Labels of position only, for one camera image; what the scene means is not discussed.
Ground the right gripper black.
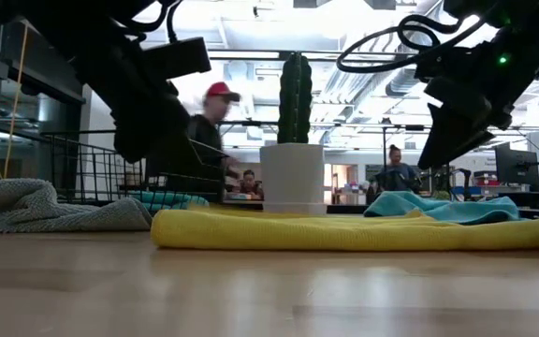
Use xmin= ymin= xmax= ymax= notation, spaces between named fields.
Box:
xmin=416 ymin=40 xmax=539 ymax=171

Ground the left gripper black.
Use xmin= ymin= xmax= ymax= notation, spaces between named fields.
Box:
xmin=75 ymin=35 xmax=193 ymax=166

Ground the dark teal microfiber towel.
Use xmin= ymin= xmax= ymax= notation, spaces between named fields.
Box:
xmin=128 ymin=189 xmax=211 ymax=214

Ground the grey microfiber towel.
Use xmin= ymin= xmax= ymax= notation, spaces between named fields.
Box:
xmin=0 ymin=177 xmax=153 ymax=234

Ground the yellow microfiber towel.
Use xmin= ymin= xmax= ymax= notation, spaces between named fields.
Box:
xmin=150 ymin=204 xmax=539 ymax=253

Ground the light blue microfiber towel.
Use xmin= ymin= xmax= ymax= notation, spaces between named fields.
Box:
xmin=363 ymin=190 xmax=524 ymax=226

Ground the person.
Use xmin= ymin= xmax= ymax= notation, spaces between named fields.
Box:
xmin=182 ymin=81 xmax=243 ymax=203
xmin=372 ymin=143 xmax=421 ymax=194
xmin=238 ymin=168 xmax=266 ymax=201

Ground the black computer monitor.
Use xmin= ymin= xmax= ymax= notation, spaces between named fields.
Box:
xmin=494 ymin=142 xmax=539 ymax=193

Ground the green cactus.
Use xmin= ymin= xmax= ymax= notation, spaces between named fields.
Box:
xmin=276 ymin=51 xmax=314 ymax=145

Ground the white hexagonal plant pot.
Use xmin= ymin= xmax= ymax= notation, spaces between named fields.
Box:
xmin=259 ymin=142 xmax=326 ymax=205

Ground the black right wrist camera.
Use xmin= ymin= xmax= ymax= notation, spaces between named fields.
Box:
xmin=422 ymin=76 xmax=494 ymax=124

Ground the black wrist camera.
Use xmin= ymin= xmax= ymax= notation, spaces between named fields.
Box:
xmin=143 ymin=36 xmax=212 ymax=81
xmin=422 ymin=76 xmax=494 ymax=124

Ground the black wire basket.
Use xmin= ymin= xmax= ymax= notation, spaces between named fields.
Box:
xmin=39 ymin=129 xmax=229 ymax=208

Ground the black metal rack frame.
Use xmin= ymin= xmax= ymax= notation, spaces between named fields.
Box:
xmin=381 ymin=124 xmax=452 ymax=188

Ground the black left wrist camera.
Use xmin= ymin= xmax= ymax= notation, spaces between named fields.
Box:
xmin=143 ymin=36 xmax=212 ymax=81

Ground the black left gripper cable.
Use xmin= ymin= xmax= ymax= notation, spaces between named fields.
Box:
xmin=109 ymin=0 xmax=182 ymax=46

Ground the black aluminium table frame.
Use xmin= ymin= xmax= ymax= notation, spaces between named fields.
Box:
xmin=222 ymin=199 xmax=539 ymax=221

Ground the yellow power cable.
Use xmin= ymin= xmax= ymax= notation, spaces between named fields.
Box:
xmin=0 ymin=0 xmax=31 ymax=181

